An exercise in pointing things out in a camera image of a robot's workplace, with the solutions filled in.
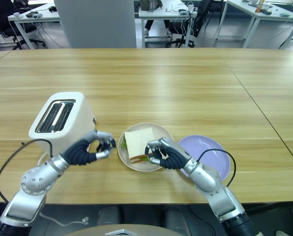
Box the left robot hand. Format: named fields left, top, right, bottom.
left=61, top=130, right=117, bottom=166

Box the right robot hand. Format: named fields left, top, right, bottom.
left=145, top=137, right=192, bottom=171

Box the beige plate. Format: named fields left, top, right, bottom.
left=117, top=122, right=175, bottom=173

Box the cream toaster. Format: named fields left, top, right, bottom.
left=28, top=91, right=98, bottom=158

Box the purple plate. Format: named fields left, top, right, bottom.
left=177, top=134, right=232, bottom=182

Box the bread slice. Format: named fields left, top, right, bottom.
left=124, top=127, right=156, bottom=160
left=130, top=154, right=150, bottom=164

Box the green lettuce leaf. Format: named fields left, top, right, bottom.
left=121, top=139, right=151, bottom=163

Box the robot body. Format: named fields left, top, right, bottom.
left=62, top=223, right=186, bottom=236

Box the black office chair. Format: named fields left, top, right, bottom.
left=0, top=0, right=47, bottom=51
left=165, top=0, right=215, bottom=49

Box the person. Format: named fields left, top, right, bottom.
left=143, top=19, right=173, bottom=39

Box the black cable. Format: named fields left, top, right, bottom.
left=0, top=139, right=54, bottom=204
left=197, top=148, right=236, bottom=188

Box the white cord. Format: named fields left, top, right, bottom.
left=37, top=152, right=90, bottom=227

